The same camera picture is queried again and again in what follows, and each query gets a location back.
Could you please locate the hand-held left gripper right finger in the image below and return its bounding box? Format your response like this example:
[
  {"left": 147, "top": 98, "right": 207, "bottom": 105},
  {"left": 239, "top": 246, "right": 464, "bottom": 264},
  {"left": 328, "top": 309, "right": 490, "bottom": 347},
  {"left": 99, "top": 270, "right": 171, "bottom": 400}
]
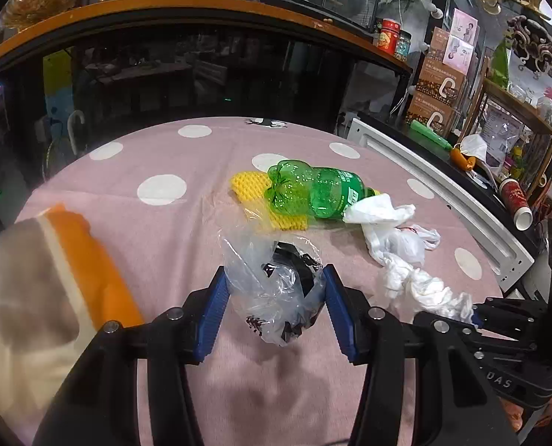
[{"left": 322, "top": 264, "right": 521, "bottom": 446}]

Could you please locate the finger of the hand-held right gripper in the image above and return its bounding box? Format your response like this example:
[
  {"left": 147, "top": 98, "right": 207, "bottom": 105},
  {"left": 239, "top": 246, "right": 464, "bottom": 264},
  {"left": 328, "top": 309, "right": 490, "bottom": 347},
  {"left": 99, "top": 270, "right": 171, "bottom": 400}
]
[
  {"left": 457, "top": 330, "right": 542, "bottom": 359},
  {"left": 471, "top": 296, "right": 549, "bottom": 335}
]

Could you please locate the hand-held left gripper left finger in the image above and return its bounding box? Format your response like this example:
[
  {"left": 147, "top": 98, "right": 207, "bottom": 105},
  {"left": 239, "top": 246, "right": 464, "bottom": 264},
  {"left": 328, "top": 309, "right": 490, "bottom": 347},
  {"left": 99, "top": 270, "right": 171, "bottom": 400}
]
[{"left": 32, "top": 265, "right": 230, "bottom": 446}]

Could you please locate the clear plastic bag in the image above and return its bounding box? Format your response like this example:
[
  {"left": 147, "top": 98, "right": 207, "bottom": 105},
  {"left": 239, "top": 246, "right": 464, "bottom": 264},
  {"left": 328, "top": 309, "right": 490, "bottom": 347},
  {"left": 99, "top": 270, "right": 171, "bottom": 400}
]
[{"left": 220, "top": 223, "right": 325, "bottom": 347}]

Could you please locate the white plastic bag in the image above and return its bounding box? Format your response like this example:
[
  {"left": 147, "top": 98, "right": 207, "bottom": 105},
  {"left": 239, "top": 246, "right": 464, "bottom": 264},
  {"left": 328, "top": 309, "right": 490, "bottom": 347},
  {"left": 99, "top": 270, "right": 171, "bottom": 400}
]
[{"left": 343, "top": 193, "right": 474, "bottom": 323}]

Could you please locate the beige and orange paper bag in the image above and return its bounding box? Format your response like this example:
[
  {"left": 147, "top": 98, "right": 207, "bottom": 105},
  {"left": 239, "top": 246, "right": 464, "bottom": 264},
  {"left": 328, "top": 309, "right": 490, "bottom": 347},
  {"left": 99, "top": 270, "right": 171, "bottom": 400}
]
[{"left": 0, "top": 203, "right": 144, "bottom": 446}]

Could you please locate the pink polka dot tablecloth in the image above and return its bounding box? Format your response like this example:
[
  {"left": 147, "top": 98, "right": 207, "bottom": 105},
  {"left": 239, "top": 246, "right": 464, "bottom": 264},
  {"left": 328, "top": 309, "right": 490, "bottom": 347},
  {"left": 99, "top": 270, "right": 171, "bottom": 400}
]
[{"left": 16, "top": 116, "right": 514, "bottom": 446}]

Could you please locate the red paper cup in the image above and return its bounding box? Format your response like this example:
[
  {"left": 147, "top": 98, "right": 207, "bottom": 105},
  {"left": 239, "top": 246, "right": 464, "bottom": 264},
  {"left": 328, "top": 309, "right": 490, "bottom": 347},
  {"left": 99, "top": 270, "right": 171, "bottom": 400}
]
[{"left": 498, "top": 179, "right": 534, "bottom": 230}]

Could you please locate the green plastic bottle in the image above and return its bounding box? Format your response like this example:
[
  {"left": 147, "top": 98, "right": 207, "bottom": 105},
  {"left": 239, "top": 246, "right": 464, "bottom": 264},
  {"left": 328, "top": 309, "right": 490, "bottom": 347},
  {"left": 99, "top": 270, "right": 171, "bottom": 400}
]
[{"left": 263, "top": 159, "right": 381, "bottom": 219}]

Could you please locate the yellow foam net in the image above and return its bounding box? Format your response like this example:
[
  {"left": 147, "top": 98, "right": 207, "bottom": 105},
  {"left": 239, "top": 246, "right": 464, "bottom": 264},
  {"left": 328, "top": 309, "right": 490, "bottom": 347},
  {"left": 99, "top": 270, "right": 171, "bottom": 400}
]
[{"left": 230, "top": 171, "right": 309, "bottom": 232}]

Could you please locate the white cabinet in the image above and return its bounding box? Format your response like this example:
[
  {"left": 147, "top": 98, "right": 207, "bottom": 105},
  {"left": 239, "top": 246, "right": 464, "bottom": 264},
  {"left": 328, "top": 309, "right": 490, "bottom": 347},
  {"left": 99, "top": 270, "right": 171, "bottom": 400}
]
[{"left": 348, "top": 117, "right": 535, "bottom": 293}]

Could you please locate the orange tool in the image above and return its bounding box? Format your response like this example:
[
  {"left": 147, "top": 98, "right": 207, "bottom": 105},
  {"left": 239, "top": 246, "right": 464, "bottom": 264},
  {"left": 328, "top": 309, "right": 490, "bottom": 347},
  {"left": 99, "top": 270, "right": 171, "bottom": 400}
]
[{"left": 450, "top": 146, "right": 476, "bottom": 170}]

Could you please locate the white face mask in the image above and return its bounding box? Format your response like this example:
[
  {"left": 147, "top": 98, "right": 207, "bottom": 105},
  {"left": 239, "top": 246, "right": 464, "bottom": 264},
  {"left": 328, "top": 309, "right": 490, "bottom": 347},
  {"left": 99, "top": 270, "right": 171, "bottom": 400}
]
[{"left": 459, "top": 134, "right": 502, "bottom": 168}]

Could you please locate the green roll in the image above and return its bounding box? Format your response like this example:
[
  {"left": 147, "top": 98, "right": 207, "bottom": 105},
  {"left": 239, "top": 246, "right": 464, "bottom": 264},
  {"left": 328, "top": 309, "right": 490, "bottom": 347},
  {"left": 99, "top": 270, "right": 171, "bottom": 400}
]
[{"left": 408, "top": 120, "right": 453, "bottom": 149}]

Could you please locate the wooden rack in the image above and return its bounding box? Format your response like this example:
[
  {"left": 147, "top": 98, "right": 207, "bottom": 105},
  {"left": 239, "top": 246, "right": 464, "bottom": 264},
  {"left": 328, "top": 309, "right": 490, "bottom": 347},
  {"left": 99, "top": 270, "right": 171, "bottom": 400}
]
[{"left": 471, "top": 77, "right": 552, "bottom": 196}]

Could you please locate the glass jar with print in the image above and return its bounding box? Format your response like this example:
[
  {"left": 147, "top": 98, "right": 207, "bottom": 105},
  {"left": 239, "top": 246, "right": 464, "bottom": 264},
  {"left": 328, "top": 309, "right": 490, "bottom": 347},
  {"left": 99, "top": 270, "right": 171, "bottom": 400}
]
[{"left": 395, "top": 30, "right": 413, "bottom": 62}]

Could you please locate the red tin can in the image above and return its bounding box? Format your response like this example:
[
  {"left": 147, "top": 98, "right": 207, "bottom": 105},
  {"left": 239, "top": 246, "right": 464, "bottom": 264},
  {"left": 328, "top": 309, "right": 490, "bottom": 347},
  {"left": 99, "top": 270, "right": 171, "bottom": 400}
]
[{"left": 377, "top": 19, "right": 401, "bottom": 54}]

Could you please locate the curved wooden counter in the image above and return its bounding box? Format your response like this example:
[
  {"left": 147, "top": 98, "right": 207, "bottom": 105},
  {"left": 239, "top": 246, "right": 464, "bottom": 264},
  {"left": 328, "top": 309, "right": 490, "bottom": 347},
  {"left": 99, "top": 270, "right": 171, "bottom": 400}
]
[{"left": 0, "top": 0, "right": 414, "bottom": 84}]

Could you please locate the umbrella handle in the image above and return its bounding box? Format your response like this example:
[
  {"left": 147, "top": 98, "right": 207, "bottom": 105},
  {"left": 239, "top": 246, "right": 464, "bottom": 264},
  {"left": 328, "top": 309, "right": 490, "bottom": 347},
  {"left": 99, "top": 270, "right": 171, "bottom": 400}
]
[{"left": 67, "top": 110, "right": 86, "bottom": 154}]

